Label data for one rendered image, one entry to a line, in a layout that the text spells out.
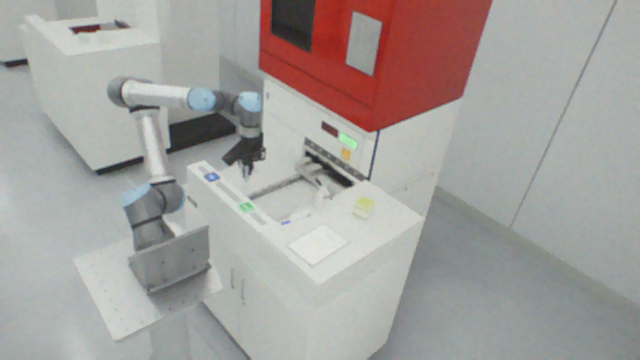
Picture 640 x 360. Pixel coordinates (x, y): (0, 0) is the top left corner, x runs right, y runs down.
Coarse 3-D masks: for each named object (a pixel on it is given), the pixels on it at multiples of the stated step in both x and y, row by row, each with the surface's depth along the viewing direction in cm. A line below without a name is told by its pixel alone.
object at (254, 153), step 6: (246, 138) 165; (252, 138) 165; (258, 138) 168; (252, 144) 169; (258, 144) 171; (252, 150) 170; (258, 150) 171; (264, 150) 173; (246, 156) 169; (252, 156) 170; (258, 156) 174; (264, 156) 174; (246, 162) 171; (252, 162) 173
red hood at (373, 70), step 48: (288, 0) 205; (336, 0) 183; (384, 0) 166; (432, 0) 179; (480, 0) 204; (288, 48) 215; (336, 48) 192; (384, 48) 174; (432, 48) 196; (336, 96) 202; (384, 96) 189; (432, 96) 217
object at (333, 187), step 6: (294, 168) 232; (306, 168) 230; (306, 174) 227; (318, 174) 227; (324, 174) 228; (312, 180) 225; (324, 180) 223; (330, 180) 224; (330, 186) 220; (336, 186) 220; (342, 186) 221; (330, 192) 217; (336, 192) 216
